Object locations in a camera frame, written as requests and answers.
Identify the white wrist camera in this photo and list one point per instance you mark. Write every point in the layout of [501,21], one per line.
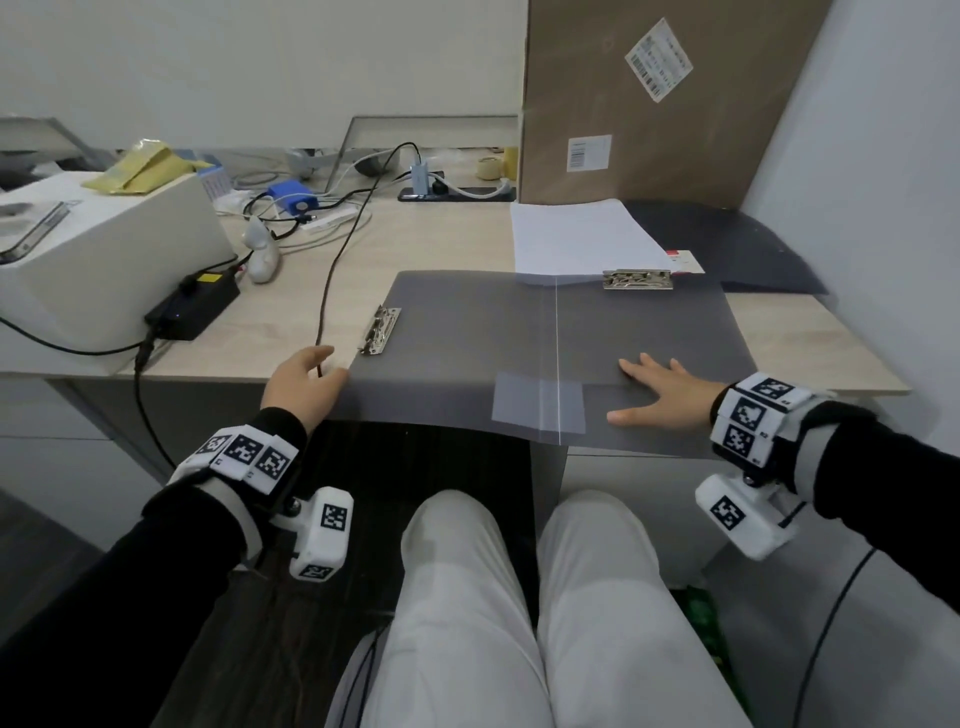
[742,517]
[322,532]

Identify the person's right leg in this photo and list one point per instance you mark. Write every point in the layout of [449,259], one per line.
[622,615]

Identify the dark grey folder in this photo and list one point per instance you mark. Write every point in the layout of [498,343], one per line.
[750,240]

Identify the blue electronic device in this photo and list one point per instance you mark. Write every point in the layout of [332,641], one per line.
[289,193]

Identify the left wrist marker band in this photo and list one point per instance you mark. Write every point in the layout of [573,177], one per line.
[240,454]

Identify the person's left leg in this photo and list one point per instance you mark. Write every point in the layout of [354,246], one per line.
[457,615]

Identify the person's left forearm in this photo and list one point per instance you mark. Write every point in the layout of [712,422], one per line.
[112,600]

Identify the white power strip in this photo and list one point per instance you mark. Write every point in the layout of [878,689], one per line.
[330,220]

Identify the person's right hand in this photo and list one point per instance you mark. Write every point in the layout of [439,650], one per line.
[675,397]

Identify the light grey folder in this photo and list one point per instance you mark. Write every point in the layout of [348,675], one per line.
[465,352]

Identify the black power adapter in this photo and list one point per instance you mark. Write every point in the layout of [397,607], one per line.
[191,307]

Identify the large flat cardboard package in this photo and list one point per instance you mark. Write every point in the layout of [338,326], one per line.
[712,150]

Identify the beige tape roll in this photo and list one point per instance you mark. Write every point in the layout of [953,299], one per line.
[489,171]

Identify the wrist marker band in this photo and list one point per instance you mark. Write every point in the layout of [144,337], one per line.
[750,420]
[240,454]

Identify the right wrist marker band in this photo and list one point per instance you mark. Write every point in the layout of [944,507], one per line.
[750,420]

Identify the large white box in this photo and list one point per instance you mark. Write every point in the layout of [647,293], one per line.
[112,255]

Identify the person's right forearm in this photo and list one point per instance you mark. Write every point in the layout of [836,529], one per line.
[885,480]

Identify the person's left hand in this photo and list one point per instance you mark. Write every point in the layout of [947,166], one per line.
[296,390]

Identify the person's leg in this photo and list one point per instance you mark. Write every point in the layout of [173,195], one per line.
[622,615]
[457,615]

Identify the dark grey stand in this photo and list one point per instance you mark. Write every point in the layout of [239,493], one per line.
[45,142]

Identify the white desk gadget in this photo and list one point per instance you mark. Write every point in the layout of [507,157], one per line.
[304,159]

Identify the white desk calendar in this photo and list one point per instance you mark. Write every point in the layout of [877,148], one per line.
[212,184]

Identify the yellow tape roll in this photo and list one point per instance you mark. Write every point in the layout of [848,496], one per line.
[511,163]

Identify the stack of white papers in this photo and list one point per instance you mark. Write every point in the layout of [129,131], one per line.
[577,240]

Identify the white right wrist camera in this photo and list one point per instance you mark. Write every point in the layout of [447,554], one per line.
[742,517]

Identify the white crumpled tissue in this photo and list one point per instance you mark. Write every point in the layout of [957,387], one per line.
[234,202]

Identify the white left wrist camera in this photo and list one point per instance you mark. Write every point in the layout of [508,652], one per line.
[322,532]

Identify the framed glass panel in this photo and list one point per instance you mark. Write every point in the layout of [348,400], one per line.
[450,139]

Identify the yellow padded envelope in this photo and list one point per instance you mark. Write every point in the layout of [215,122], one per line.
[135,169]

